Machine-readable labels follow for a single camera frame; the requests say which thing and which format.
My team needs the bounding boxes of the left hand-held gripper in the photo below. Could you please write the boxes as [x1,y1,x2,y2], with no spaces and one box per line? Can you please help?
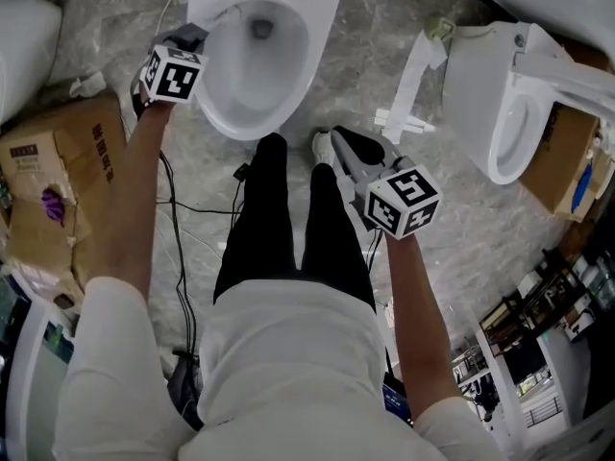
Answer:
[137,22,211,106]

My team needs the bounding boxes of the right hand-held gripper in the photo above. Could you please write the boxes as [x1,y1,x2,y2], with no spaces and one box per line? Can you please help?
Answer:
[331,125,443,242]

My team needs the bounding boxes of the white oval toilet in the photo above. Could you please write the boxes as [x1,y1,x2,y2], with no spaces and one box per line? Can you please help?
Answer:
[180,0,357,142]

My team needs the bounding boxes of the person's left forearm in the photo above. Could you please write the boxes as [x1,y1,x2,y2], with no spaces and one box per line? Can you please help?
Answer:
[85,99,177,302]

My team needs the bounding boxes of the person's right forearm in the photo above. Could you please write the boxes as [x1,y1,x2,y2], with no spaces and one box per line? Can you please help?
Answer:
[383,230,457,420]

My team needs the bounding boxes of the square-sided white toilet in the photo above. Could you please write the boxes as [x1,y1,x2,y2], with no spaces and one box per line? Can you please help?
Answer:
[441,19,615,186]

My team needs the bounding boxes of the person's right white shoe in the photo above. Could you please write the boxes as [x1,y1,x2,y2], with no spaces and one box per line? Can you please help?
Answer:
[310,130,337,167]

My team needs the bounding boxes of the white plastic bar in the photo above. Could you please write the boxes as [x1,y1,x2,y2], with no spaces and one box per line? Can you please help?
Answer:
[374,108,436,136]

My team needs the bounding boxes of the white paper strip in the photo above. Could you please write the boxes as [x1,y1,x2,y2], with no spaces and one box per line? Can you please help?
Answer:
[381,30,448,146]

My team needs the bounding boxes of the crumpled white paper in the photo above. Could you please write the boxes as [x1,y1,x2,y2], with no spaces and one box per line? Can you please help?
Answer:
[69,72,107,99]

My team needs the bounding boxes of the person's black trousers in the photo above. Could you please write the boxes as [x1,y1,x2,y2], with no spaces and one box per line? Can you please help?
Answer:
[212,132,379,311]

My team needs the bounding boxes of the pale green plastic object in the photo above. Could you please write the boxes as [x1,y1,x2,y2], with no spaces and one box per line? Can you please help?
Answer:
[425,14,456,43]

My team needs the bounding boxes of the large torn cardboard box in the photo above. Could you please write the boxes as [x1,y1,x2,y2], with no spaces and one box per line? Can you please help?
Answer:
[0,94,129,306]

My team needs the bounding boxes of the plain cardboard box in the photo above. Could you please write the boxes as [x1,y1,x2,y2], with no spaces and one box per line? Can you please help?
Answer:
[518,103,615,223]

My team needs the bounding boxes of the blue plastic item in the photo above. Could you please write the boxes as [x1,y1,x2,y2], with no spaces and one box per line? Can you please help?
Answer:
[571,164,595,213]

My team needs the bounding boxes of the purple cloth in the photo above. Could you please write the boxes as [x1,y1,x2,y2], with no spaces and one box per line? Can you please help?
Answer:
[40,187,66,228]

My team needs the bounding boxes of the black shelf rack with goods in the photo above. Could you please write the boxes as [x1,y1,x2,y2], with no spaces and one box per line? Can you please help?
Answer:
[480,245,615,354]

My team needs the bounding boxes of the person's white shirt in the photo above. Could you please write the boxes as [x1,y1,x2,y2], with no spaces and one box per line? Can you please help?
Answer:
[51,276,505,461]

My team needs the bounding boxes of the black device with blue screen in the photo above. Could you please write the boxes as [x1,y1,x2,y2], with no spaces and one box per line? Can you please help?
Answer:
[381,375,413,422]

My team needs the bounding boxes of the thin white cable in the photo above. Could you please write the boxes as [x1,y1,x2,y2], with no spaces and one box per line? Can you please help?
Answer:
[156,0,186,42]

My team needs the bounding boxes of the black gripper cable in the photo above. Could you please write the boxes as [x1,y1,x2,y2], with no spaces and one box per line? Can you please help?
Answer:
[364,228,388,271]
[156,149,251,431]

